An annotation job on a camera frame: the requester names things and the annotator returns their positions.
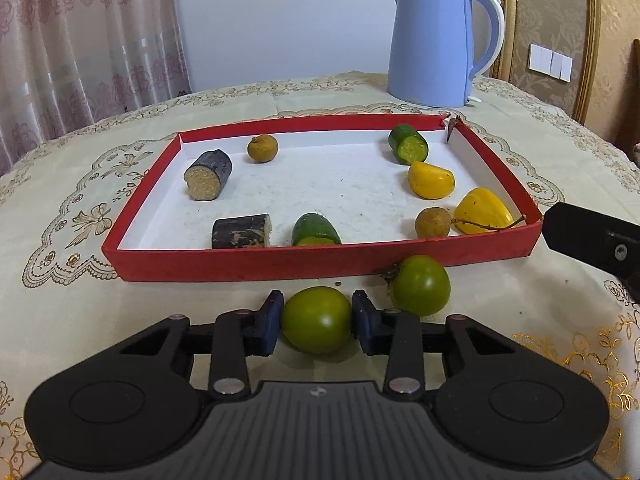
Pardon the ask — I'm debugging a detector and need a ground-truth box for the green tomato with stem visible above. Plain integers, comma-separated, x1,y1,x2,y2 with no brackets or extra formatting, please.
382,255,451,318

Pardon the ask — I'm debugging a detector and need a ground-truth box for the long dark sugarcane piece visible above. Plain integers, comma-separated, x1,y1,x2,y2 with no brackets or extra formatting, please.
212,214,271,249

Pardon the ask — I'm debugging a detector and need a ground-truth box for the brown longan with stem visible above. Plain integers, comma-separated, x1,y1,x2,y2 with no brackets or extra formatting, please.
413,206,527,240

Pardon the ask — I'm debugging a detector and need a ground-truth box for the green cucumber piece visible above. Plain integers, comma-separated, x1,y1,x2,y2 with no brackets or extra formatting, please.
291,212,342,246
387,124,428,166

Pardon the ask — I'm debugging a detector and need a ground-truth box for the yellow pepper piece large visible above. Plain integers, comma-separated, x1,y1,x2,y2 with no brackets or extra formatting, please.
452,188,514,234

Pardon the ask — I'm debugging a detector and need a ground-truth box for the thick dark sugarcane piece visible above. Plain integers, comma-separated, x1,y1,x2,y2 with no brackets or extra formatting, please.
183,150,232,202

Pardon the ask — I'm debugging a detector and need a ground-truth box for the brown longan round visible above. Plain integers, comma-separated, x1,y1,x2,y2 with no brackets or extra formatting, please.
246,134,279,164

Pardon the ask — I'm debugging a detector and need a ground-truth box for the red shallow cardboard box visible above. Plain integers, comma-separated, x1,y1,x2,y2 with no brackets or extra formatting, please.
102,113,542,282

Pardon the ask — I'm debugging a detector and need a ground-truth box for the cream embroidered tablecloth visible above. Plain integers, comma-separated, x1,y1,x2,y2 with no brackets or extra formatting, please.
1,72,639,479

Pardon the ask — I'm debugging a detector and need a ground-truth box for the gold padded headboard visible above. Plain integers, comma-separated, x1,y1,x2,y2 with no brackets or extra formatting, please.
490,0,639,158

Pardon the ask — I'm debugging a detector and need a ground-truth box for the blue electric kettle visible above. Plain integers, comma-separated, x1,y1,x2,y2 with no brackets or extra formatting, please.
387,0,506,108

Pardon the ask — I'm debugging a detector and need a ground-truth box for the pink patterned curtain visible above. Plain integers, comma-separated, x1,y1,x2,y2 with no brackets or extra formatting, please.
1,0,191,172

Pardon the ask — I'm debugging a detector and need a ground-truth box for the white wall switch panel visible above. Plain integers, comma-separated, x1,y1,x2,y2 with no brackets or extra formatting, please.
528,44,573,82

